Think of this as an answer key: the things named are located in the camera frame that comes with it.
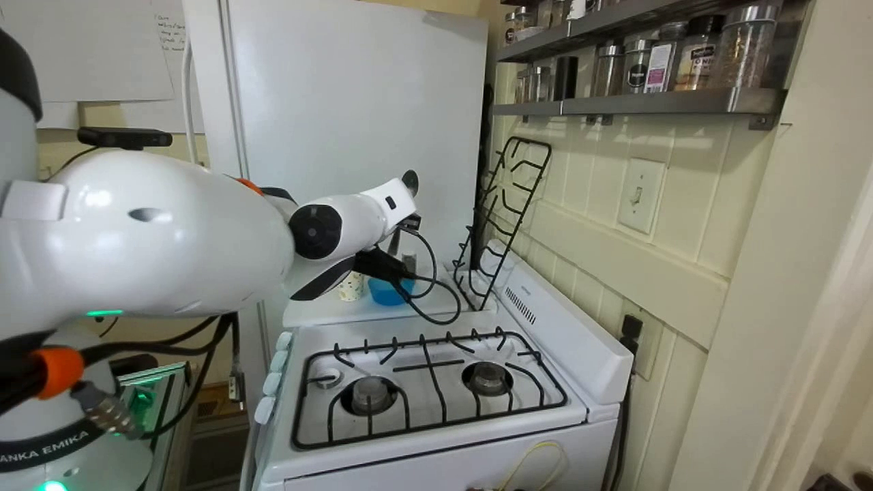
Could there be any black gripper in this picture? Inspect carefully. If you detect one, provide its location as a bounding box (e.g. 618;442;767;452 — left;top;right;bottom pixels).
351;246;417;287

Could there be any black mounted stove grate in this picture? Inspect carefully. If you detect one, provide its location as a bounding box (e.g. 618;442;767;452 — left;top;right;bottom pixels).
290;326;573;452

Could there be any round metal gas burner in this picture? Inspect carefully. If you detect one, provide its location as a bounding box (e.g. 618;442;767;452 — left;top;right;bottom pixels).
460;360;518;397
339;377;404;416

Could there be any white refrigerator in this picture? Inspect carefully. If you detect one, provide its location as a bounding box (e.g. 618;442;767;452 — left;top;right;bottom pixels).
181;0;492;385

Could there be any white gas stove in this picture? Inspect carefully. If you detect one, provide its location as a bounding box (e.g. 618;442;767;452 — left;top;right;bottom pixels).
241;254;635;491

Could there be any black loose stove grate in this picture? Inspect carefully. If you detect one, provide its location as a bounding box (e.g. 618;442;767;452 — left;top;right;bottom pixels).
451;132;556;313

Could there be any glass spice jar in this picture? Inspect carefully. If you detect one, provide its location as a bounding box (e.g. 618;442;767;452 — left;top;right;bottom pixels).
501;3;531;42
676;14;725;93
588;37;625;101
642;36;681;96
725;3;785;90
527;59;556;104
621;36;650;98

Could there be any robot control box green light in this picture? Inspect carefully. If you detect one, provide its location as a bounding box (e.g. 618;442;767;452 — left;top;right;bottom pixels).
118;360;198;491

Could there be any dark spice jar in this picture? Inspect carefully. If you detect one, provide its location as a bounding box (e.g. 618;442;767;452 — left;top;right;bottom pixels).
553;51;580;104

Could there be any steel spice shelf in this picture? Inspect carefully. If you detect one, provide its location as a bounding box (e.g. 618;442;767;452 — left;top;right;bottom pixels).
489;87;789;131
494;0;815;64

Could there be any white board panel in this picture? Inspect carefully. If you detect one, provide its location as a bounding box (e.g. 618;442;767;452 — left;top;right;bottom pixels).
0;0;189;131

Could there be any black plug and power cable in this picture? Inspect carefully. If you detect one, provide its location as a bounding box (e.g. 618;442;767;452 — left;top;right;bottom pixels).
602;313;646;491

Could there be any cream light switch plate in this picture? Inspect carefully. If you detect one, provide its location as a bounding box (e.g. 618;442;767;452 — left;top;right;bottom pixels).
616;157;668;238

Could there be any cream wall outlet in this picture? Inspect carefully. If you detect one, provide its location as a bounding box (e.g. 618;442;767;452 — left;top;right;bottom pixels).
618;311;665;381

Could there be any black camera on stand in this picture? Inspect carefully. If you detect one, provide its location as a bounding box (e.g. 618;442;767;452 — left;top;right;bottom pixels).
77;124;175;152

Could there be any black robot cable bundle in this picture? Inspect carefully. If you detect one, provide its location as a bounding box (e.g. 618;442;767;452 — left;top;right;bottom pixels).
0;225;466;438

